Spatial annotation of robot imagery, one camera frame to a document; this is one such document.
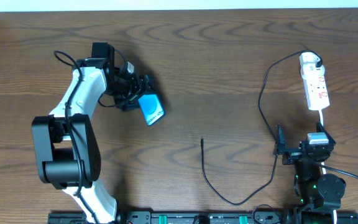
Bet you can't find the black charger cable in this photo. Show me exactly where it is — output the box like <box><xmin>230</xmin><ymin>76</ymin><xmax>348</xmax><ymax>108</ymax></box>
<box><xmin>200</xmin><ymin>49</ymin><xmax>323</xmax><ymax>207</ymax></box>

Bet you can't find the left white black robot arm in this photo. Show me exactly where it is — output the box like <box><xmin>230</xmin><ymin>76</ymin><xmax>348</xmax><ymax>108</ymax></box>
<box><xmin>31</xmin><ymin>42</ymin><xmax>165</xmax><ymax>223</ymax></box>

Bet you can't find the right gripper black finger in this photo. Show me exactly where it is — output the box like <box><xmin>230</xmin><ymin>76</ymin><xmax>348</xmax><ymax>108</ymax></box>
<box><xmin>316</xmin><ymin>121</ymin><xmax>330</xmax><ymax>137</ymax></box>
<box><xmin>275</xmin><ymin>123</ymin><xmax>287</xmax><ymax>155</ymax></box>

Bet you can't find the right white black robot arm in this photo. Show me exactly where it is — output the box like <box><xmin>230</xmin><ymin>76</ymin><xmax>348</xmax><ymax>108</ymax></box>
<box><xmin>274</xmin><ymin>123</ymin><xmax>346</xmax><ymax>223</ymax></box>

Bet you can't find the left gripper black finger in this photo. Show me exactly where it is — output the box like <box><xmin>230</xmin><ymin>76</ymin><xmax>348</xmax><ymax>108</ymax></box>
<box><xmin>122</xmin><ymin>103</ymin><xmax>140</xmax><ymax>112</ymax></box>
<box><xmin>144</xmin><ymin>75</ymin><xmax>156</xmax><ymax>94</ymax></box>

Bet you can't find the blue Galaxy smartphone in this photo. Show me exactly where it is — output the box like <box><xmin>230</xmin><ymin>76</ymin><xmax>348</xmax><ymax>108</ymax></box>
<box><xmin>138</xmin><ymin>94</ymin><xmax>165</xmax><ymax>126</ymax></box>

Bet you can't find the white power strip cord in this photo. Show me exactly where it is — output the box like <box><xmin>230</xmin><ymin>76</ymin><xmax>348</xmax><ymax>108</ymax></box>
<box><xmin>318</xmin><ymin>108</ymin><xmax>338</xmax><ymax>224</ymax></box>

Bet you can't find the white power strip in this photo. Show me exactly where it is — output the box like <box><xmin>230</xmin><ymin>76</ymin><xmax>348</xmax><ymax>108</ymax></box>
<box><xmin>300</xmin><ymin>52</ymin><xmax>330</xmax><ymax>111</ymax></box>

